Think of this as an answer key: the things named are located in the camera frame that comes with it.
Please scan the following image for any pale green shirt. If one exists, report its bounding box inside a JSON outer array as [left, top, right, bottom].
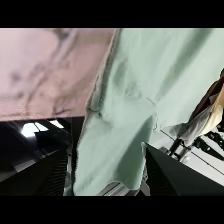
[[63, 28, 224, 197]]

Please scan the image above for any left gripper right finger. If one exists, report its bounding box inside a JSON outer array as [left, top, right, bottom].
[[144, 142, 224, 197]]

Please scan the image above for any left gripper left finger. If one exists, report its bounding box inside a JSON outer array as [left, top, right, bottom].
[[0, 148, 70, 197]]

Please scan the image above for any grey garment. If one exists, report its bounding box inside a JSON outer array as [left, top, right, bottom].
[[165, 107, 214, 148]]

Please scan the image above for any cream garment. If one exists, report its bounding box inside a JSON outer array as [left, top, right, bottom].
[[201, 89, 224, 137]]

